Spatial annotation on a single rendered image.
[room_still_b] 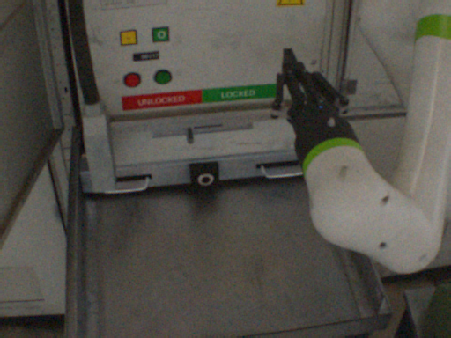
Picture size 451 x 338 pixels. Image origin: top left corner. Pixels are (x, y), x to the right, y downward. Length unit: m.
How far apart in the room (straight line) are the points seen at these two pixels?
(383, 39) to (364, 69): 0.48
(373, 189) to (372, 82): 0.89
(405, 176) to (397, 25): 0.33
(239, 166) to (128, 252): 0.31
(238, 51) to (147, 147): 0.29
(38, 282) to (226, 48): 1.13
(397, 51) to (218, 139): 0.44
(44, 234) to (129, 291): 0.70
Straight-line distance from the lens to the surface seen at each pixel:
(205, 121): 1.24
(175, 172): 1.35
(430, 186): 0.89
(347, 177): 0.78
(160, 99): 1.24
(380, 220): 0.79
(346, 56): 1.58
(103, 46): 1.17
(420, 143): 0.91
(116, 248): 1.28
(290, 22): 1.19
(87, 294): 1.21
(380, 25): 1.13
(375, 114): 1.74
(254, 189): 1.39
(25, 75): 1.43
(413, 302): 1.36
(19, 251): 1.93
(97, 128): 1.15
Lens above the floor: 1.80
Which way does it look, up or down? 42 degrees down
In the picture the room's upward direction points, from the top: straight up
